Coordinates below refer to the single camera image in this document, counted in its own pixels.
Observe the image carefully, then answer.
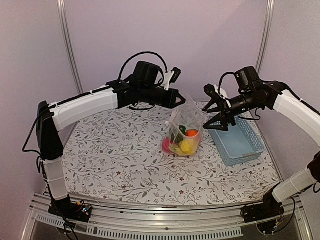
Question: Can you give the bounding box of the green toy watermelon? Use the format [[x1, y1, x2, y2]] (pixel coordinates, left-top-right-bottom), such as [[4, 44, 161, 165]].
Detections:
[[170, 133, 184, 144]]

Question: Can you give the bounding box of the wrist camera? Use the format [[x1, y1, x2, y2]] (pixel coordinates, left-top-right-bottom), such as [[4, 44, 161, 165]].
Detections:
[[203, 84, 228, 100], [162, 67, 181, 91]]

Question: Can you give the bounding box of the aluminium frame post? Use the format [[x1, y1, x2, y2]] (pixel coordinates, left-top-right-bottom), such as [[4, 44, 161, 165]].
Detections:
[[256, 0, 275, 74], [57, 0, 84, 94]]

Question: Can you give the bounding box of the floral patterned table mat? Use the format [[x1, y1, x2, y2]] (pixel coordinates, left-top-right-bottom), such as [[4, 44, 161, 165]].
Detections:
[[62, 107, 280, 205]]

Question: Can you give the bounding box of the aluminium front rail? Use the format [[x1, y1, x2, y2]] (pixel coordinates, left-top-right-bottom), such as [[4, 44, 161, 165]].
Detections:
[[21, 192, 315, 240]]

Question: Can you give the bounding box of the left aluminium frame post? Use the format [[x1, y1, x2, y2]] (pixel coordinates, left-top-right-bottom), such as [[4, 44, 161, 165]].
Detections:
[[57, 0, 84, 94]]

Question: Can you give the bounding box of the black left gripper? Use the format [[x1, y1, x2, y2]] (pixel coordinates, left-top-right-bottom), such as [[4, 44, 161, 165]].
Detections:
[[140, 84, 186, 109]]

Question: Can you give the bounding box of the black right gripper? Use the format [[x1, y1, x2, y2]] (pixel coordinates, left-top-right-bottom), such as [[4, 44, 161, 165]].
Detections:
[[202, 89, 263, 131]]

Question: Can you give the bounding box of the left black looped cable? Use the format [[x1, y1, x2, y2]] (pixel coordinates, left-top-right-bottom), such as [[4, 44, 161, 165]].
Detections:
[[118, 51, 168, 80]]

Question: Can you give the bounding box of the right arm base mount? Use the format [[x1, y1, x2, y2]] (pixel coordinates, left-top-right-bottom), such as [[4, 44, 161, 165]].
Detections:
[[240, 200, 285, 235]]

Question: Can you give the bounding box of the red toy apple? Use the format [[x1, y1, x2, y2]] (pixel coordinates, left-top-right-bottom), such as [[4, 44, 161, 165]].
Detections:
[[162, 137, 172, 154]]

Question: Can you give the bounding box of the clear zip top bag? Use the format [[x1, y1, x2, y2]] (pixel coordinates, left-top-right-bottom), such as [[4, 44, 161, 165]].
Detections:
[[164, 93, 205, 156]]

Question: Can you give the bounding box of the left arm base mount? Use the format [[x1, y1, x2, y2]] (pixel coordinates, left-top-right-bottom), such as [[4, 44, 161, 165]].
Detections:
[[48, 195, 93, 223]]

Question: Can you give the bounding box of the yellow toy bell pepper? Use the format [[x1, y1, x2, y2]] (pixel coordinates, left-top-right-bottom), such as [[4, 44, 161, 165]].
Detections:
[[179, 139, 197, 155]]

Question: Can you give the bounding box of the yellow toy banana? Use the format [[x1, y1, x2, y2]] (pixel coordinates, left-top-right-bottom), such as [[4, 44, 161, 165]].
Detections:
[[169, 144, 184, 155]]

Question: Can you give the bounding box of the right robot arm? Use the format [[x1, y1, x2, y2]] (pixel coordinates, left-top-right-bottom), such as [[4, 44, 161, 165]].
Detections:
[[203, 66, 320, 218]]

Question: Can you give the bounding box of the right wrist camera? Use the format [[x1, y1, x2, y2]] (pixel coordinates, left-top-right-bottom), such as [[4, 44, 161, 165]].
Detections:
[[203, 84, 228, 100]]

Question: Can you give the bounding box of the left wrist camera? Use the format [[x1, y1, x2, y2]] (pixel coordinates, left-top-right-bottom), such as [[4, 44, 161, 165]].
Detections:
[[162, 67, 181, 91]]

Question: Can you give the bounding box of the green toy bell pepper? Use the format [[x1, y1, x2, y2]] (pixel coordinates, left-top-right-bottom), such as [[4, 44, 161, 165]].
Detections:
[[179, 125, 187, 135]]

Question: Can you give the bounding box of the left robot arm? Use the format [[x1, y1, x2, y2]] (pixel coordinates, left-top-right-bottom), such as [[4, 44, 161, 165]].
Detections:
[[36, 61, 186, 217]]

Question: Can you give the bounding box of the light blue plastic basket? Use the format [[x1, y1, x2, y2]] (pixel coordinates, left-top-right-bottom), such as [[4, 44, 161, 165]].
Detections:
[[208, 116, 266, 167]]

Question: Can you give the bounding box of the orange toy orange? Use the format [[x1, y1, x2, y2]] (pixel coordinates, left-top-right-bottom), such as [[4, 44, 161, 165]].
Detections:
[[185, 129, 199, 138]]

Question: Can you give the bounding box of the right aluminium frame post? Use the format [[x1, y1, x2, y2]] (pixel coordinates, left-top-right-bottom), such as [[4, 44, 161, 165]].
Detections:
[[256, 0, 275, 74]]

